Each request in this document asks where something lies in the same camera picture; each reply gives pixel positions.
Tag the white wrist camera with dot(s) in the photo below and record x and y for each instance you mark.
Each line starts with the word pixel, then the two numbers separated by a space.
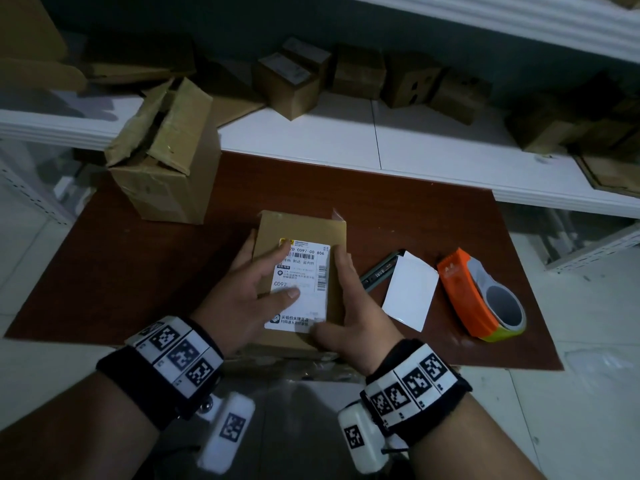
pixel 360 439
pixel 227 434

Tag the green utility knife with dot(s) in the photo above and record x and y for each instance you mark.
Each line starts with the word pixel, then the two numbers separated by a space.
pixel 377 274

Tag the person's left forearm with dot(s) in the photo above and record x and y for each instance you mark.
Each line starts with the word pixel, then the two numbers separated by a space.
pixel 70 434

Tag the person's left hand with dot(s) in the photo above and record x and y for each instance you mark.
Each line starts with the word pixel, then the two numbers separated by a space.
pixel 235 309

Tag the white metal shelf unit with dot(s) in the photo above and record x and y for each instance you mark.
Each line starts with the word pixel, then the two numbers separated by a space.
pixel 450 154

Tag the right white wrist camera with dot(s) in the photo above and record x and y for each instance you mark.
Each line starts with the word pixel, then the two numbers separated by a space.
pixel 360 439

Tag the white paper sheet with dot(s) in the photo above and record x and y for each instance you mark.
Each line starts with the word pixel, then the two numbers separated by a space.
pixel 310 274

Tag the left black marker wristband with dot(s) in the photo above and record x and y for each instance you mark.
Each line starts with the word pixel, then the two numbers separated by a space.
pixel 170 364

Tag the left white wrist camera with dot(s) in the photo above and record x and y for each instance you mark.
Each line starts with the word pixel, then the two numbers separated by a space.
pixel 227 434

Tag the flat cardboard stack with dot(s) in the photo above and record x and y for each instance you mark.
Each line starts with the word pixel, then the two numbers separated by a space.
pixel 612 174

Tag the orange tape dispenser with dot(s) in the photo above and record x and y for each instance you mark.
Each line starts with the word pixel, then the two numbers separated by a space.
pixel 460 294

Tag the small cardboard box dark holes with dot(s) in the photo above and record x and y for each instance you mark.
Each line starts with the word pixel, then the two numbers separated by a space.
pixel 410 82

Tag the small white-labelled cardboard box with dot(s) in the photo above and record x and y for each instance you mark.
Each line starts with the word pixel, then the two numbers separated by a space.
pixel 285 92
pixel 307 52

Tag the black marker wristband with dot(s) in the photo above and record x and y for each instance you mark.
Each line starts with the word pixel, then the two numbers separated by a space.
pixel 170 364
pixel 420 389

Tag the medium cardboard box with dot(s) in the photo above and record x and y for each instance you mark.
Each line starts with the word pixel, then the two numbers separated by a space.
pixel 542 129

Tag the person's right hand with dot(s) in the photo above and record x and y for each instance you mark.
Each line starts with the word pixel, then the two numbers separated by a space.
pixel 365 334

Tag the folded flat cardboard box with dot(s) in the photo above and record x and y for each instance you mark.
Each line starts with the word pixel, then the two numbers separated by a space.
pixel 140 62

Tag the flat cardboard sheet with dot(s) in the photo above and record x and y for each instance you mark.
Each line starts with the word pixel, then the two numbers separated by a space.
pixel 235 107

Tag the taped cardboard box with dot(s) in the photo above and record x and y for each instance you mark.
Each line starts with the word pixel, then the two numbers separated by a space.
pixel 160 194

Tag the right black marker wristband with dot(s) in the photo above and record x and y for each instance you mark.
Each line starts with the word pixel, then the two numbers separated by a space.
pixel 420 389

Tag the large flat cardboard box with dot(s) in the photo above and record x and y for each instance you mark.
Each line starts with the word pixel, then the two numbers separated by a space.
pixel 30 39

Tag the white label backing paper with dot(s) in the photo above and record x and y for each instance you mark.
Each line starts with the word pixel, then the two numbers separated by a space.
pixel 410 292

